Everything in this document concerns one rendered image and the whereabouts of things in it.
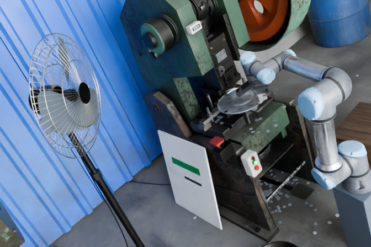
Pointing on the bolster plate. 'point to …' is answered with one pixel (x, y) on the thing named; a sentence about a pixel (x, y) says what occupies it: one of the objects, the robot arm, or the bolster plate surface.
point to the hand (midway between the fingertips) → (258, 102)
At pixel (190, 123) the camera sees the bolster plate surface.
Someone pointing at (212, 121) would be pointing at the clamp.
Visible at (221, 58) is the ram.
